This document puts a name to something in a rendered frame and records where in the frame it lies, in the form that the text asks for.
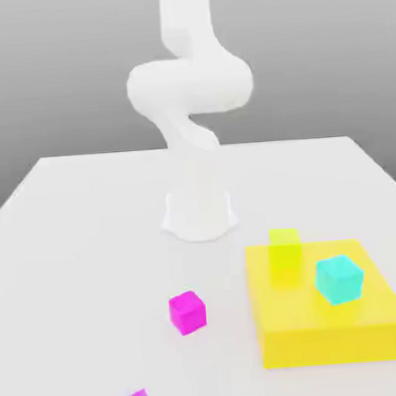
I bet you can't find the large yellow box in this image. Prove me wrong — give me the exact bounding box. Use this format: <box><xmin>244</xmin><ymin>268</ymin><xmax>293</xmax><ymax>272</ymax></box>
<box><xmin>243</xmin><ymin>235</ymin><xmax>396</xmax><ymax>371</ymax></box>

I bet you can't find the small lime yellow cube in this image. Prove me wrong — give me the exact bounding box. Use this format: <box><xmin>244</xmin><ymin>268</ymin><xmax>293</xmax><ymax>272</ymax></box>
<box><xmin>266</xmin><ymin>227</ymin><xmax>306</xmax><ymax>288</ymax></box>

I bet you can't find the small cyan cube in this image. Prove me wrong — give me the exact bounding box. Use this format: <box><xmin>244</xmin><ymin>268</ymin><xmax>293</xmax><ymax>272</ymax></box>
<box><xmin>312</xmin><ymin>252</ymin><xmax>367</xmax><ymax>308</ymax></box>

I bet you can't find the small magenta cube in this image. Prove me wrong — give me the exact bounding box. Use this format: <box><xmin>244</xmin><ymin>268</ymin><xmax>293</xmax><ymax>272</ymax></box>
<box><xmin>167</xmin><ymin>289</ymin><xmax>208</xmax><ymax>338</ymax></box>

